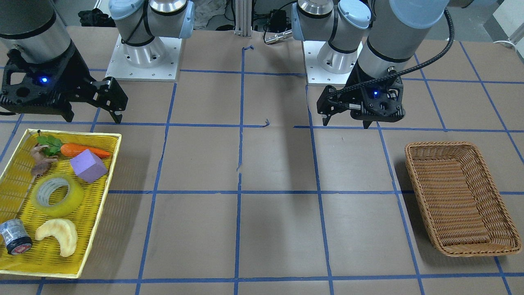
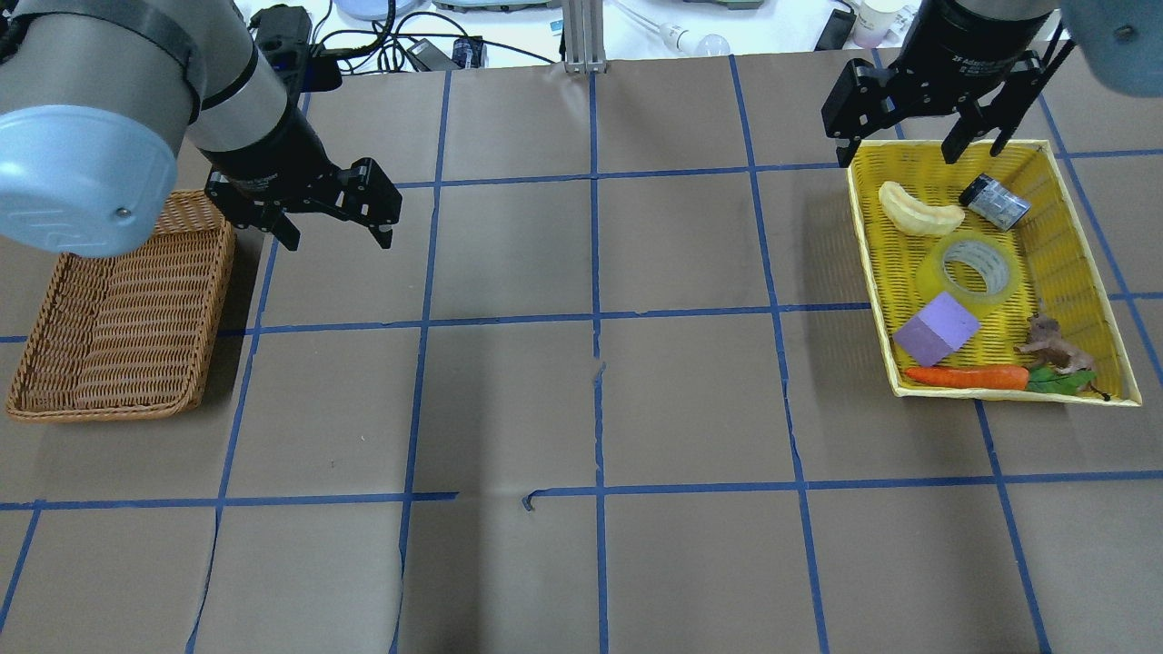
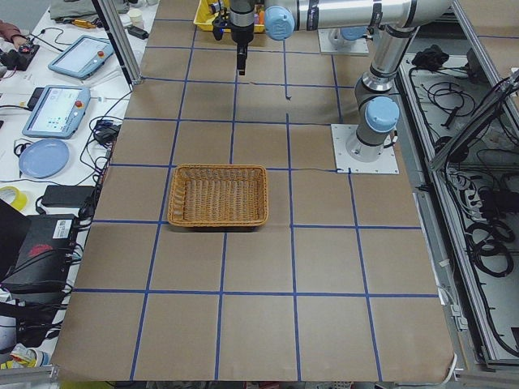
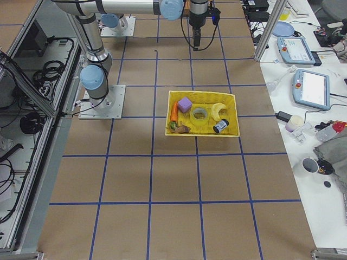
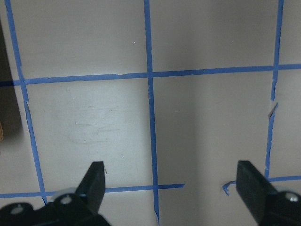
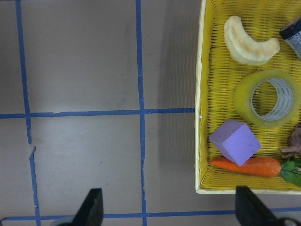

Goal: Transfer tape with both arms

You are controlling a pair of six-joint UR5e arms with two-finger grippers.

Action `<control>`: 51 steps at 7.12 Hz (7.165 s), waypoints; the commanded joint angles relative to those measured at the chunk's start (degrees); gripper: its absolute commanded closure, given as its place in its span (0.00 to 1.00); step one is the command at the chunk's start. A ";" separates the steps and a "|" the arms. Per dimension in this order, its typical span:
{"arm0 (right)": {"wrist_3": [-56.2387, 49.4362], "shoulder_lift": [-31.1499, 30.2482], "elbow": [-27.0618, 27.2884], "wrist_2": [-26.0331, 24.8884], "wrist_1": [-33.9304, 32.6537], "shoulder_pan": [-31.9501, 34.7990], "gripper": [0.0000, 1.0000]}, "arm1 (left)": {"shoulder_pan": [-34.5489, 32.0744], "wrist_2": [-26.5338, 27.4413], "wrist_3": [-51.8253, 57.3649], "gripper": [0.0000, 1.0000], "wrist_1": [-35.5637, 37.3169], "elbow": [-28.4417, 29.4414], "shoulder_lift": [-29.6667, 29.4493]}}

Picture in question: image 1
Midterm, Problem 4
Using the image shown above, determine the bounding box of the orange toy carrot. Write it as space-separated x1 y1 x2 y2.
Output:
37 136 112 159

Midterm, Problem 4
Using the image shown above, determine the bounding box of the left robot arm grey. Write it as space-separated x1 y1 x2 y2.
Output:
291 0 454 128

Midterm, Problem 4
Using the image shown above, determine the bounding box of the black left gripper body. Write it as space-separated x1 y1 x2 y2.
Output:
343 77 406 129

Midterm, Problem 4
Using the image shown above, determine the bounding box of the pale croissant toy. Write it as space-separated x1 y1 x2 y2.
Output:
34 218 77 257

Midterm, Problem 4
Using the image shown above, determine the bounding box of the black corrugated cable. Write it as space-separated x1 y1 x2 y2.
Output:
327 8 456 99

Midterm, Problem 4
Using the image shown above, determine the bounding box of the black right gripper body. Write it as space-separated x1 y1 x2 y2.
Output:
1 41 95 123

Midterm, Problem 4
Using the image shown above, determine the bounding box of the brown toy animal figure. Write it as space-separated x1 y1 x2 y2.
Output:
30 143 59 179

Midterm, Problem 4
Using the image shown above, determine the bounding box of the yellow woven tray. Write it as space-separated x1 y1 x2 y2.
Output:
0 129 122 279

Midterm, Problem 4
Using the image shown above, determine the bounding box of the yellow clear tape roll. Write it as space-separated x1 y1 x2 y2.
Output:
30 172 84 217

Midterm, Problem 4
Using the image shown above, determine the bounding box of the brown wicker basket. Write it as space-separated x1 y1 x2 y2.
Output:
404 141 523 257

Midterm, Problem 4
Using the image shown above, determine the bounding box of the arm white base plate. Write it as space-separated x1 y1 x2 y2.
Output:
303 41 363 86
105 36 183 82

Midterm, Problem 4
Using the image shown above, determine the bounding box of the small silver can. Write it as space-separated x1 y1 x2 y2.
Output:
0 218 33 255

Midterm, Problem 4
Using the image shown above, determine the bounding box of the purple foam cube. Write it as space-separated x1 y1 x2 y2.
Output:
70 150 108 183

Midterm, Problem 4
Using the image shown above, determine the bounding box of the aluminium frame post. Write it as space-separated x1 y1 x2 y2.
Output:
234 0 253 39

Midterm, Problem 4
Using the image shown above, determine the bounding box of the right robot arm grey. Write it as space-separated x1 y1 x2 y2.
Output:
1 0 195 124

